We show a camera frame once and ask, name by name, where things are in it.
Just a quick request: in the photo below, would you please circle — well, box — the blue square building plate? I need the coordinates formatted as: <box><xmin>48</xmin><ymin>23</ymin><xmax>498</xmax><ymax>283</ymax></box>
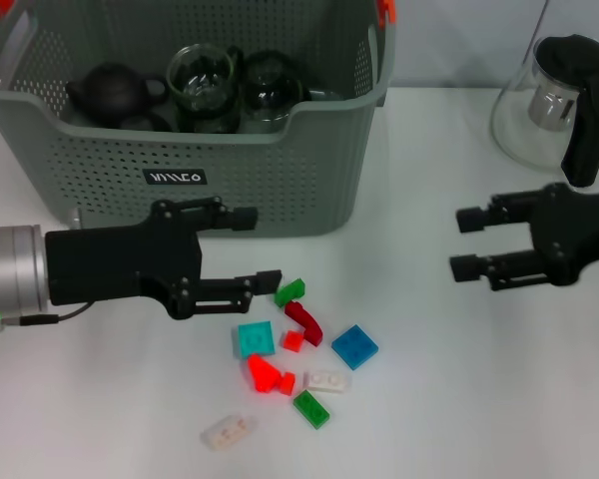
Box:
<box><xmin>330</xmin><ymin>323</ymin><xmax>380</xmax><ymax>371</ymax></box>

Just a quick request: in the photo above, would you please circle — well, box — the white two-stud brick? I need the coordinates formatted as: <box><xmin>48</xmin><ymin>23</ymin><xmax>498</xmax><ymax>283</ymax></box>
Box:
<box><xmin>302</xmin><ymin>368</ymin><xmax>353</xmax><ymax>396</ymax></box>

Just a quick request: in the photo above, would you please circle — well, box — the dark red curved brick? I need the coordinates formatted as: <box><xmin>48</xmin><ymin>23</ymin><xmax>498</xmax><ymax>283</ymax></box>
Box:
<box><xmin>284</xmin><ymin>300</ymin><xmax>324</xmax><ymax>348</ymax></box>

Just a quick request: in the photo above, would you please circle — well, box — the bright red slope brick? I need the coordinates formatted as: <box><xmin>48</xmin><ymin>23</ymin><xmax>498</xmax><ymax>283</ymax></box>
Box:
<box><xmin>247</xmin><ymin>352</ymin><xmax>284</xmax><ymax>394</ymax></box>

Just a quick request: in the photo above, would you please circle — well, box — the green flat building plate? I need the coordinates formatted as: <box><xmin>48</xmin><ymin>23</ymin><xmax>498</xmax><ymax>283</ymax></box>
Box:
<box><xmin>293</xmin><ymin>389</ymin><xmax>330</xmax><ymax>430</ymax></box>

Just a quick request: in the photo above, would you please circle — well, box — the grey perforated storage bin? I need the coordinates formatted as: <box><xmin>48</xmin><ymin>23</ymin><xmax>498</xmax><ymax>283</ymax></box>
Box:
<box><xmin>0</xmin><ymin>0</ymin><xmax>398</xmax><ymax>239</ymax></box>

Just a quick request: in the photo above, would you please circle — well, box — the small green building brick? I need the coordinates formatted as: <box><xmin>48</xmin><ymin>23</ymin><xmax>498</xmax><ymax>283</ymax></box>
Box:
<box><xmin>273</xmin><ymin>277</ymin><xmax>306</xmax><ymax>308</ymax></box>

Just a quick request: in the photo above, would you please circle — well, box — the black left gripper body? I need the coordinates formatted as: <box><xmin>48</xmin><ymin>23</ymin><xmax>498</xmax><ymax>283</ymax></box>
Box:
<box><xmin>44</xmin><ymin>201</ymin><xmax>204</xmax><ymax>321</ymax></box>

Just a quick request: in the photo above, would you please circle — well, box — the small orange-red square brick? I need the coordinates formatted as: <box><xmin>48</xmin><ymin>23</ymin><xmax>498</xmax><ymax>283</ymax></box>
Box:
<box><xmin>279</xmin><ymin>329</ymin><xmax>304</xmax><ymax>353</ymax></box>

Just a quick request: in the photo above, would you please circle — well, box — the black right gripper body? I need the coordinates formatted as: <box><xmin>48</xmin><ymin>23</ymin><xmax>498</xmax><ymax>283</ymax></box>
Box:
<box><xmin>526</xmin><ymin>182</ymin><xmax>599</xmax><ymax>288</ymax></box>

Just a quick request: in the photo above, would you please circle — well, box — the black clay teapot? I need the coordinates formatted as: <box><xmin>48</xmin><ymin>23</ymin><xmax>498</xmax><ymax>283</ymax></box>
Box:
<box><xmin>65</xmin><ymin>61</ymin><xmax>170</xmax><ymax>129</ymax></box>

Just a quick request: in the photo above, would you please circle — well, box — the translucent white building brick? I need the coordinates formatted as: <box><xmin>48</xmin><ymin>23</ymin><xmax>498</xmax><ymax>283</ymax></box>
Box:
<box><xmin>199</xmin><ymin>412</ymin><xmax>259</xmax><ymax>452</ymax></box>

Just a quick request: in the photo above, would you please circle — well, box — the glass teapot with black handle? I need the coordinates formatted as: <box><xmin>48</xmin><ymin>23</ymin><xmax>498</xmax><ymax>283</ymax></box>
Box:
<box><xmin>489</xmin><ymin>33</ymin><xmax>599</xmax><ymax>189</ymax></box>

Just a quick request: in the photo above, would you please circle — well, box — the left gripper cable with plug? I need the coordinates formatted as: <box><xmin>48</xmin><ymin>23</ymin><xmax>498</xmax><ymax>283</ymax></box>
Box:
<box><xmin>0</xmin><ymin>302</ymin><xmax>90</xmax><ymax>336</ymax></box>

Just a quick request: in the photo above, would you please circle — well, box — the teal square building plate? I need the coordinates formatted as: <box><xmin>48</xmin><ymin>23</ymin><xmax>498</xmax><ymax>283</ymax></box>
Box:
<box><xmin>237</xmin><ymin>320</ymin><xmax>276</xmax><ymax>359</ymax></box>

